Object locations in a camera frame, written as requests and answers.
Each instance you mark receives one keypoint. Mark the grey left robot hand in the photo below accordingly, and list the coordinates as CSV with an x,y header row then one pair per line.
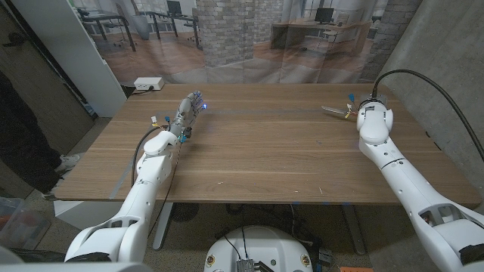
x,y
184,112

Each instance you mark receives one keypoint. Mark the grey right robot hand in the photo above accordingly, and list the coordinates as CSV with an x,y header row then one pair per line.
x,y
372,98

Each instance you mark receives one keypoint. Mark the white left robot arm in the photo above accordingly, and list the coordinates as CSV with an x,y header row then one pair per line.
x,y
145,189

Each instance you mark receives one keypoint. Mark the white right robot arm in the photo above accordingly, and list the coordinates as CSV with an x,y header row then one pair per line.
x,y
397,170

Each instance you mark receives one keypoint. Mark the white power box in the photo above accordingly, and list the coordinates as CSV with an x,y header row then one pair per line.
x,y
148,83

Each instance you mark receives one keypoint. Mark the printed office backdrop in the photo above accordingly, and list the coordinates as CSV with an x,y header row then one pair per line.
x,y
227,38

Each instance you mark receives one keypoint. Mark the black round fan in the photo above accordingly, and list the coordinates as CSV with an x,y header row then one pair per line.
x,y
184,211

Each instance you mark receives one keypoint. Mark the white table leg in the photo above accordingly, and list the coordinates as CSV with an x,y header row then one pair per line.
x,y
353,230
162,230

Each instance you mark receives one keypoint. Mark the white upright panel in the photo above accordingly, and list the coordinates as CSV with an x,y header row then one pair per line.
x,y
75,56

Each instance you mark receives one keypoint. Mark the white box under table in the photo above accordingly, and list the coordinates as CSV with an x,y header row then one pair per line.
x,y
87,215

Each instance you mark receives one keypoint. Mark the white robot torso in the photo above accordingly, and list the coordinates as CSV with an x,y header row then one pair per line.
x,y
264,245

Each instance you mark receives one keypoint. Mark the person in dark clothes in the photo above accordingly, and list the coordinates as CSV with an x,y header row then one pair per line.
x,y
22,151

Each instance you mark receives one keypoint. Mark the orange flat object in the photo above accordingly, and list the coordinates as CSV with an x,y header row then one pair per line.
x,y
355,269

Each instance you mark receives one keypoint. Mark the clear plastic storage bin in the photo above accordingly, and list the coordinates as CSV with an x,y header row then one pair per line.
x,y
22,226

